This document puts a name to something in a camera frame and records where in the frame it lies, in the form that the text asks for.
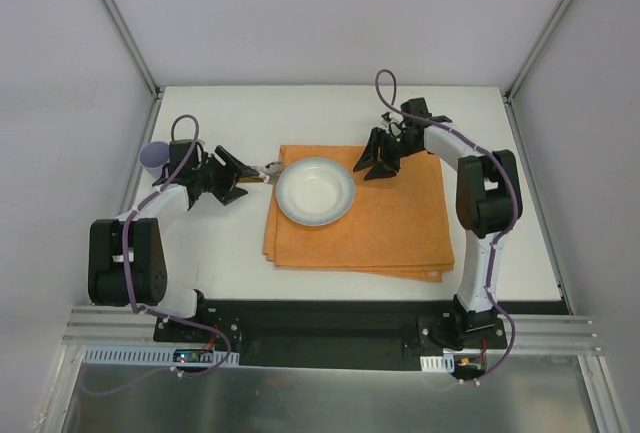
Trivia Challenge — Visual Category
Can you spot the lilac plastic cup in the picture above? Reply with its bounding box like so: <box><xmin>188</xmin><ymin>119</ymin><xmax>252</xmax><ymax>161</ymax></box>
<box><xmin>138</xmin><ymin>141</ymin><xmax>170</xmax><ymax>180</ymax></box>

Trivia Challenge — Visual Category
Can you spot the orange cloth napkin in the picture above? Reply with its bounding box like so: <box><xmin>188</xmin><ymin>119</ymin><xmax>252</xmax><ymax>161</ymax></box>
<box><xmin>263</xmin><ymin>152</ymin><xmax>455</xmax><ymax>282</ymax></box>

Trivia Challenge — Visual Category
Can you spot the white blue-rimmed plate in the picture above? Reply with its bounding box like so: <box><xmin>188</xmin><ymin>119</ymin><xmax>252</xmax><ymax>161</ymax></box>
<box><xmin>275</xmin><ymin>157</ymin><xmax>356</xmax><ymax>227</ymax></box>

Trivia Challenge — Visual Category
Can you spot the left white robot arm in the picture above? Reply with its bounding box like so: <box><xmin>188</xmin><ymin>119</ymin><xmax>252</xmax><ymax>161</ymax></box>
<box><xmin>88</xmin><ymin>140</ymin><xmax>264</xmax><ymax>342</ymax></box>

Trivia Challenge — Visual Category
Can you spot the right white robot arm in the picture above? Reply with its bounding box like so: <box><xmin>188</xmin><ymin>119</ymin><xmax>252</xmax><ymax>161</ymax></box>
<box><xmin>353</xmin><ymin>98</ymin><xmax>522</xmax><ymax>348</ymax></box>

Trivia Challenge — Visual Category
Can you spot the gold-tipped knife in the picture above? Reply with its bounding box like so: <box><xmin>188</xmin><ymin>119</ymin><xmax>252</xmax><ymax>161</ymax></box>
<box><xmin>238</xmin><ymin>176</ymin><xmax>268</xmax><ymax>184</ymax></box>

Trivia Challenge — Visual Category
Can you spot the silver spoon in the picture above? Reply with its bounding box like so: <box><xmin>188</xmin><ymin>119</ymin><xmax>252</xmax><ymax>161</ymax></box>
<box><xmin>252</xmin><ymin>161</ymin><xmax>284</xmax><ymax>176</ymax></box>

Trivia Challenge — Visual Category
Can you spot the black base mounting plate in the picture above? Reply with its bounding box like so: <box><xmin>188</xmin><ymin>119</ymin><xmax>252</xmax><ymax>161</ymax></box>
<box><xmin>153</xmin><ymin>299</ymin><xmax>513</xmax><ymax>371</ymax></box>

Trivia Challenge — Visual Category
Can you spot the left aluminium frame post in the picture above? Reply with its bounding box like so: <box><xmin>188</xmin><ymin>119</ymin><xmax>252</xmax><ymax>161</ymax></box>
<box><xmin>99</xmin><ymin>0</ymin><xmax>161</xmax><ymax>98</ymax></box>

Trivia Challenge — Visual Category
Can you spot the aluminium frame post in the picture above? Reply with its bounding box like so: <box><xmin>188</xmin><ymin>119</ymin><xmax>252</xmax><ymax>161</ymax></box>
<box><xmin>503</xmin><ymin>0</ymin><xmax>576</xmax><ymax>104</ymax></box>
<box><xmin>99</xmin><ymin>0</ymin><xmax>161</xmax><ymax>98</ymax></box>

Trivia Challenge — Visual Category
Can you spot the right aluminium frame post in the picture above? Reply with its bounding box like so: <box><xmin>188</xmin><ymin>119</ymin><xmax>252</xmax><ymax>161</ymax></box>
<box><xmin>503</xmin><ymin>0</ymin><xmax>576</xmax><ymax>104</ymax></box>

